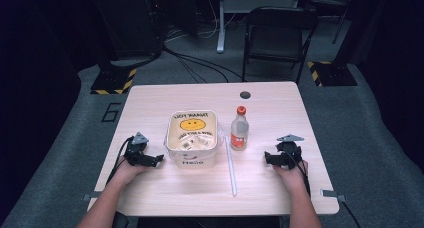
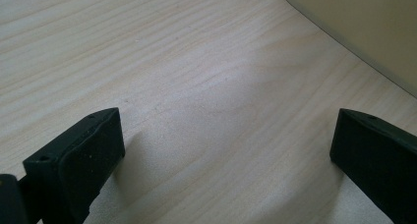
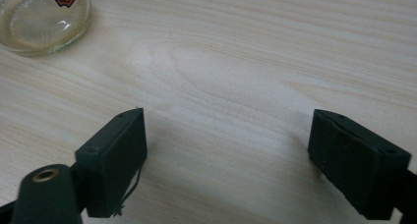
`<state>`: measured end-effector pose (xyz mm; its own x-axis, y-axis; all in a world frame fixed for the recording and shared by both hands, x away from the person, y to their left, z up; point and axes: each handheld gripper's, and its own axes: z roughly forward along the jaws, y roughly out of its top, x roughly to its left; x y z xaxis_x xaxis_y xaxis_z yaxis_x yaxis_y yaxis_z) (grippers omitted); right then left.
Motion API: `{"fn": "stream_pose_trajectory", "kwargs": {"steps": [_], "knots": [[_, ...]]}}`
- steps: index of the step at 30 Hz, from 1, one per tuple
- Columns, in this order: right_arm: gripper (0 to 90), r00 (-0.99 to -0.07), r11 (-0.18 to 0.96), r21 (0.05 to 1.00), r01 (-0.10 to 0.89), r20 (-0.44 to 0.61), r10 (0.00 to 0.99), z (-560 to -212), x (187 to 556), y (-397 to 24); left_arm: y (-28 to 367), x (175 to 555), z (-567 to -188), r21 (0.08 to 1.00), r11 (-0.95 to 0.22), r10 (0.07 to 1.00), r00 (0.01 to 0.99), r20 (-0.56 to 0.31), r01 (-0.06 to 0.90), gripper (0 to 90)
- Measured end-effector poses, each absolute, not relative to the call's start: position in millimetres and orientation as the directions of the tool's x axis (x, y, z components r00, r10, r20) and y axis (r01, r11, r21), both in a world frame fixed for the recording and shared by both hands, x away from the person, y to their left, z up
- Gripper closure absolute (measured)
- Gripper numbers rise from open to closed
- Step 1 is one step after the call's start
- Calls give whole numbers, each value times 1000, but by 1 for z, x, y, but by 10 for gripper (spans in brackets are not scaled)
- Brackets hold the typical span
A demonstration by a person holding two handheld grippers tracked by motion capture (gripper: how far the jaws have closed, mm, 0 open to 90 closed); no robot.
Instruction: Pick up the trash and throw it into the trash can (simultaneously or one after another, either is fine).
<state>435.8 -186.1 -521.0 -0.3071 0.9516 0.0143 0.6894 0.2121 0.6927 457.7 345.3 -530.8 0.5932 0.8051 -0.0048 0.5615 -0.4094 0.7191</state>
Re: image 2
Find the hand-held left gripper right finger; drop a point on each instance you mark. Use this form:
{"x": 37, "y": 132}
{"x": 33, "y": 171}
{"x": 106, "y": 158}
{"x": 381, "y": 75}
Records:
{"x": 377, "y": 155}

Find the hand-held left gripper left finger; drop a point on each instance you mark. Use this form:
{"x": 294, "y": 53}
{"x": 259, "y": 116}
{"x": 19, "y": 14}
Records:
{"x": 82, "y": 165}

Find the beige plastic bin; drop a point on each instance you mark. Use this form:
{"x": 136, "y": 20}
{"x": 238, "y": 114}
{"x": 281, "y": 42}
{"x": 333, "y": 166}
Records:
{"x": 364, "y": 24}

